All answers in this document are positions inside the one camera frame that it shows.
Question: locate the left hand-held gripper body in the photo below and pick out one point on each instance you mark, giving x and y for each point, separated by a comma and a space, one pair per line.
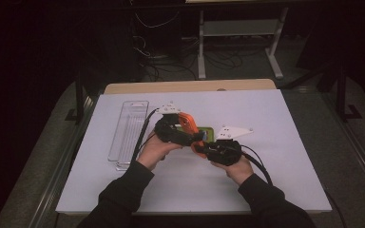
171, 133

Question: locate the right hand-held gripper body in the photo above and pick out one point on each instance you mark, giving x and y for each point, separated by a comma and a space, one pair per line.
225, 152

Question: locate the orange phone case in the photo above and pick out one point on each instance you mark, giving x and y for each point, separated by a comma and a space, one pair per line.
187, 122

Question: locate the clear plastic rack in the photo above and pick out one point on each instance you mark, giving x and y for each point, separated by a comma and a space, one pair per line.
128, 133

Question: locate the person's right hand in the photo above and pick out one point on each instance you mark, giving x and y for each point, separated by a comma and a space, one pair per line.
239, 171

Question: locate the person's left hand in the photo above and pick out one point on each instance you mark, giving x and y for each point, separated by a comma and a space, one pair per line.
153, 152

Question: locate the black metal stand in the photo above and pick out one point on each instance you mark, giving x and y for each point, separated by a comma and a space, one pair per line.
79, 101
342, 101

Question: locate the grey metal rail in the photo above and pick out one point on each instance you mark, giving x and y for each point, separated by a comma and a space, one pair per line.
358, 148
66, 155

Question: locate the white metal desk frame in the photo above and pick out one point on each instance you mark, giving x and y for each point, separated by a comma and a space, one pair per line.
240, 28

